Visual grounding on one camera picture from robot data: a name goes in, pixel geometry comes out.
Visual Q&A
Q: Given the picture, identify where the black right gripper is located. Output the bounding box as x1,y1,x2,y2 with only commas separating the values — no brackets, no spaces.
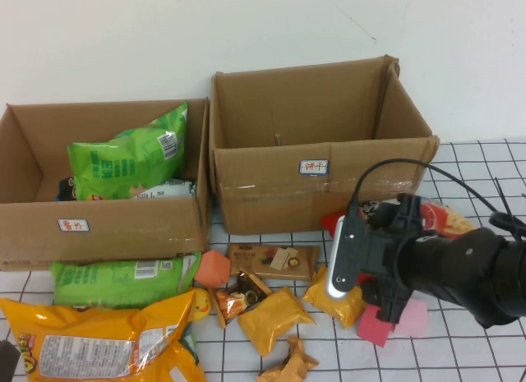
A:
361,193,427,324

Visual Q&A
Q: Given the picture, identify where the light pink foam cube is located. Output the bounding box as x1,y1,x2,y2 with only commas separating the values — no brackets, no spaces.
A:
390,297,429,338

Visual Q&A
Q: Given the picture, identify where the yellow snack packet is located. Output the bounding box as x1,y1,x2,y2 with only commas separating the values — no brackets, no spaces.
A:
237,286,316,358
302,265,367,329

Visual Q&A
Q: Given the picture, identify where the dark pink foam cube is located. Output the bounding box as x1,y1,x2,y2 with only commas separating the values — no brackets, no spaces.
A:
356,303,394,348

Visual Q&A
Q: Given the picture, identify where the red shrimp cracker bag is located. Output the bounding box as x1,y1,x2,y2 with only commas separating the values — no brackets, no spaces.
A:
320,196,480,287

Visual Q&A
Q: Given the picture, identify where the small brown orange snack packet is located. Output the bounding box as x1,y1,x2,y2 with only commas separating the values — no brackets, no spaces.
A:
207,269,273,329

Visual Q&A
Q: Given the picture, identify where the black snack bag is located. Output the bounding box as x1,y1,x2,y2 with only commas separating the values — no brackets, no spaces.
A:
55,177,79,202

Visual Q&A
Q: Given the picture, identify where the white label with red writing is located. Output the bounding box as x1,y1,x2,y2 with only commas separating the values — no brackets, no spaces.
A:
57,217,91,234
298,159,330,178

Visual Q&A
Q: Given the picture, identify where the tall cardboard box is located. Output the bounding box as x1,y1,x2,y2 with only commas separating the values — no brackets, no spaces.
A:
207,55,441,237

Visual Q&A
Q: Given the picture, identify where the white grid tablecloth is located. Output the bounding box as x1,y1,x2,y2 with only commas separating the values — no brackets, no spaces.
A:
0,139,526,382

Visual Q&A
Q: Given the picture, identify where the brown biscuit packet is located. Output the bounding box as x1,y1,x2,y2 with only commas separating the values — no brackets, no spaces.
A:
228,242,321,283

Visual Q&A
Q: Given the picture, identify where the crumpled tan wrapper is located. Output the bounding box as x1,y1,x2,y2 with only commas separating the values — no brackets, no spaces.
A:
256,335,321,382

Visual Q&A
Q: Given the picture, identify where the orange foam block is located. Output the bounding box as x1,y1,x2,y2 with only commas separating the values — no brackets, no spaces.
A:
193,250,232,288

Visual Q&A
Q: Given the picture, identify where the yellow rubber duck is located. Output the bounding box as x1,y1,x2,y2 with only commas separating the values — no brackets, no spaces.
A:
189,287,213,322

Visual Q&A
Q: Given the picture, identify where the low cardboard box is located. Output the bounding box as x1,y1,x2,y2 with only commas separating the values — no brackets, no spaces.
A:
0,97,213,273

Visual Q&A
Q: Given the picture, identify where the green chip bag with QR code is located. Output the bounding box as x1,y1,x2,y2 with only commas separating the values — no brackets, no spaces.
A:
49,252,202,311

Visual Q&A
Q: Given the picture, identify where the green chip bag with barcode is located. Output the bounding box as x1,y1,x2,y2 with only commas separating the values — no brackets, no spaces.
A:
67,102,189,201

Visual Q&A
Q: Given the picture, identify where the large yellow chip bag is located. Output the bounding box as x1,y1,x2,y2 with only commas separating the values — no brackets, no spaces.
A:
0,289,209,382

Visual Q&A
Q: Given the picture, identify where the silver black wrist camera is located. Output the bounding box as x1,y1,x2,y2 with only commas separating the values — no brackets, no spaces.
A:
325,211,365,303

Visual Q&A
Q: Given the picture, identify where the black camera cable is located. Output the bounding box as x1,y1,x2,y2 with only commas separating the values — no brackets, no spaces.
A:
348,158,526,243

